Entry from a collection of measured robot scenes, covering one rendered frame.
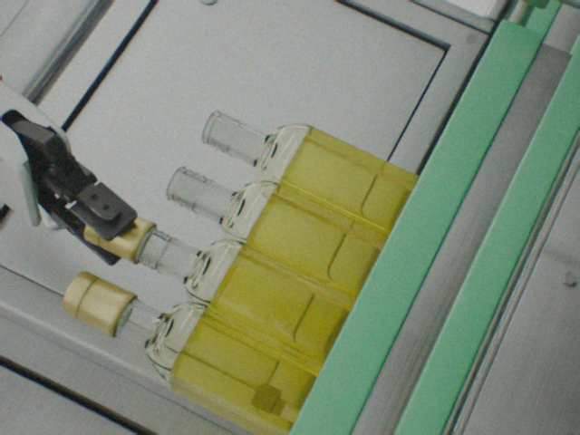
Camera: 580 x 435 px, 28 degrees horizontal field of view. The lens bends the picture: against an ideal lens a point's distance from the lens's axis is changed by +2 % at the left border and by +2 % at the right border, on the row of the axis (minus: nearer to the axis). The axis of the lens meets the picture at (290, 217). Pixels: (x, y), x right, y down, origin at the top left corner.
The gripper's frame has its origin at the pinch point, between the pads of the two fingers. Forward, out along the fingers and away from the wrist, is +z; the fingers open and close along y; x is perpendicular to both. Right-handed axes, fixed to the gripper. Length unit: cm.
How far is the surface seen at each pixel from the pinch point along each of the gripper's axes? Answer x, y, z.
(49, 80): 12.0, -14.7, -20.5
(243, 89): 23.1, -12.3, -5.8
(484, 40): 43.5, -11.5, 7.8
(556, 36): 35.7, 4.3, 15.9
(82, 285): -5.1, 1.6, 2.9
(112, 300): -4.5, 1.7, 5.3
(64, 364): -6.9, -14.9, 1.1
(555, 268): 11.8, 15.8, 28.3
